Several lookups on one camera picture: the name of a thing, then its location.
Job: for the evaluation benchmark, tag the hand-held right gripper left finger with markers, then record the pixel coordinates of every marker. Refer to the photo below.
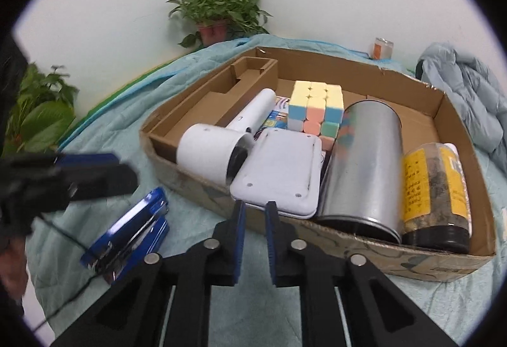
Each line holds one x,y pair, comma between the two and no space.
240,236

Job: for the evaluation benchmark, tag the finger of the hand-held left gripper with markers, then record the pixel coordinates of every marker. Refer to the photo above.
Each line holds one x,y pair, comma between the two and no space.
107,179
87,159

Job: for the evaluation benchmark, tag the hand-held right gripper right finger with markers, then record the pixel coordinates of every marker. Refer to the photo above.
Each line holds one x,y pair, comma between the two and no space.
271,240

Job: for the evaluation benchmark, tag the blue stapler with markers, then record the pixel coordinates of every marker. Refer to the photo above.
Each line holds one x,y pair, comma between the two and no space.
126,220

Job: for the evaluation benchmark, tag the white rounded plastic device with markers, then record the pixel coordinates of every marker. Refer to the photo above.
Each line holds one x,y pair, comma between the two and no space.
277,169

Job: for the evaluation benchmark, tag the cardboard box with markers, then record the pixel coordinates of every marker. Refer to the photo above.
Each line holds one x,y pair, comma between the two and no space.
356,248

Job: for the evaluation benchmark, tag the white hair dryer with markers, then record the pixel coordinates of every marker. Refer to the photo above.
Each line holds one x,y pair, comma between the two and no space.
206,151

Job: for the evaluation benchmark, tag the silver tin canister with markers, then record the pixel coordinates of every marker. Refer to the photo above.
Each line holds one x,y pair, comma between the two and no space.
360,173

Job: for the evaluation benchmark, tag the colourful board game box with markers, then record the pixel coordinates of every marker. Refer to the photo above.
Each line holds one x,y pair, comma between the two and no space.
277,119

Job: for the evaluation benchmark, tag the pastel puzzle cube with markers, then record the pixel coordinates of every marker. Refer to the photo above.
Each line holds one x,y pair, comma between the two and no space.
313,105

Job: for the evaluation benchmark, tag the yellow label jar black lid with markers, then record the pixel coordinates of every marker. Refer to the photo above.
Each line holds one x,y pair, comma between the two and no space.
431,188

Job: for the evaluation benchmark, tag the person's left hand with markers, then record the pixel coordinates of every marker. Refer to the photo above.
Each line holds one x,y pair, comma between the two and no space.
12,264

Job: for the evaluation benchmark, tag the large leafy green plant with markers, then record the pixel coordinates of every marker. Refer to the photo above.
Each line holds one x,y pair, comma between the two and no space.
39,113

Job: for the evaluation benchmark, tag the green bed sheet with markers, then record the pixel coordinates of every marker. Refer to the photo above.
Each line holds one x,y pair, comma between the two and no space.
115,91

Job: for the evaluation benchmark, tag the potted green plant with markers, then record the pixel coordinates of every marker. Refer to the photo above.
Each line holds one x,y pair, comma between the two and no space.
218,6

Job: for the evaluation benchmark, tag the small orange can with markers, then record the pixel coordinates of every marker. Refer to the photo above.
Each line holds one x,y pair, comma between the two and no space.
381,48

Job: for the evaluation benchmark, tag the light blue puffer jacket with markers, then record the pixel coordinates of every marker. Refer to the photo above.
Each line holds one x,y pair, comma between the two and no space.
467,93

